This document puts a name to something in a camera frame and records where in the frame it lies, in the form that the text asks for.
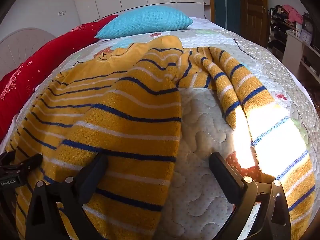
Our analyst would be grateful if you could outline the pink clothes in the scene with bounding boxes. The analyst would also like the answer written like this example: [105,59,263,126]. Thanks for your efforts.
[282,4,304,25]

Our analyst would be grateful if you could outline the teal glass door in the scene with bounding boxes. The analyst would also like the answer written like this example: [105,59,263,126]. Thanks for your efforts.
[209,0,240,30]

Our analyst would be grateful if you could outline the black table clock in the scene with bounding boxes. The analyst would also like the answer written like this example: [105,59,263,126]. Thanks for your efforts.
[301,15,315,44]

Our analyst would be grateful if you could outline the brown wooden door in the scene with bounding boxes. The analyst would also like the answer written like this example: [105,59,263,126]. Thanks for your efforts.
[237,0,270,48]

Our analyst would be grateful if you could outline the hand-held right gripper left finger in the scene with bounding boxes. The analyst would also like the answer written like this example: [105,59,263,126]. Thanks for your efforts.
[25,152,109,240]

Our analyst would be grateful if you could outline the yellow striped knit sweater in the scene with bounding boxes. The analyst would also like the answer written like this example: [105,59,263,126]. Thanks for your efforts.
[5,35,316,240]

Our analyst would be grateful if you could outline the dark shelf rack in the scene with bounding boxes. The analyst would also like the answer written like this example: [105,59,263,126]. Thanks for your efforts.
[267,5,304,55]

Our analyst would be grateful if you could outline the white fan-pattern headboard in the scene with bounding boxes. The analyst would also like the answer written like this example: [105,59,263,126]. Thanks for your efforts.
[0,27,57,80]

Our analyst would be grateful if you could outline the turquoise knit pillow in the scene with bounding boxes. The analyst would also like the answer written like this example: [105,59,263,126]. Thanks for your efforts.
[94,5,194,40]

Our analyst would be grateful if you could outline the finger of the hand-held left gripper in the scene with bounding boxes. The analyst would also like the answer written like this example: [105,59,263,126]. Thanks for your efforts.
[14,153,43,180]

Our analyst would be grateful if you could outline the red floral pillow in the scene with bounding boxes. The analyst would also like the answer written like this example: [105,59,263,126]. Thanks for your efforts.
[22,15,119,90]
[0,65,38,143]

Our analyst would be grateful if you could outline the white side shelf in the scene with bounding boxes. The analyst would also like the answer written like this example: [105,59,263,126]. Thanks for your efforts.
[281,29,320,85]

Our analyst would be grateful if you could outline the patchwork quilted bedspread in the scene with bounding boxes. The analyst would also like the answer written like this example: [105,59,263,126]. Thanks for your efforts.
[15,17,320,240]

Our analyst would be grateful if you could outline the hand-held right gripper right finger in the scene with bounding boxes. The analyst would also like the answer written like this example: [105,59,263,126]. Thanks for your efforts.
[209,152,292,240]

